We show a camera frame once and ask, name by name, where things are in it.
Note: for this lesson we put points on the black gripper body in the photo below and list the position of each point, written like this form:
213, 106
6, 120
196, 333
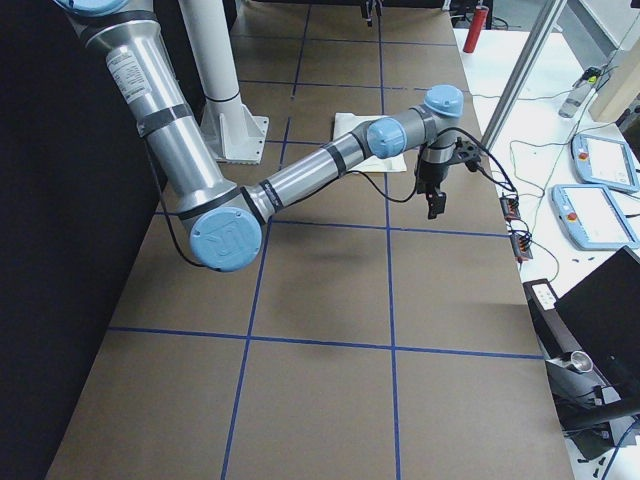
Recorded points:
432, 176

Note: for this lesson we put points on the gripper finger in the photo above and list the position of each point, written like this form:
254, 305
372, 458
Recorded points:
436, 204

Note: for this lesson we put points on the cream long-sleeve cat shirt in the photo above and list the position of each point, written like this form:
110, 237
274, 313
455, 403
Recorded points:
345, 122

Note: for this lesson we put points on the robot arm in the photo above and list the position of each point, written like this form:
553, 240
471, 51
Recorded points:
222, 219

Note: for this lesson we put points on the grey power strip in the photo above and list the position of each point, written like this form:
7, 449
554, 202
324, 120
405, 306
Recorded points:
521, 242
510, 208

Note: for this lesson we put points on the red cylinder object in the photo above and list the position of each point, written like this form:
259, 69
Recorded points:
478, 22

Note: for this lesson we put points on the brown table mat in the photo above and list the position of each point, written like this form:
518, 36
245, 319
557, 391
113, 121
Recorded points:
365, 342

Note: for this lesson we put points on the teach pendant with red button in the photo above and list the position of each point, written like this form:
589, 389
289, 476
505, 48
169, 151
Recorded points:
600, 160

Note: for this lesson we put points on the black laptop computer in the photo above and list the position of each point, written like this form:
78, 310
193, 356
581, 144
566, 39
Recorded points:
599, 315

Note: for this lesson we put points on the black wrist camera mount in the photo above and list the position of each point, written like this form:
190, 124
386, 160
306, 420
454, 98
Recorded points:
467, 153

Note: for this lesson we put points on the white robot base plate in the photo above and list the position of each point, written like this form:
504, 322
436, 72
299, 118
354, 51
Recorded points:
229, 129

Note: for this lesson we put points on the aluminium frame post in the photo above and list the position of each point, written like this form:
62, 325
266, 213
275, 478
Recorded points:
525, 63

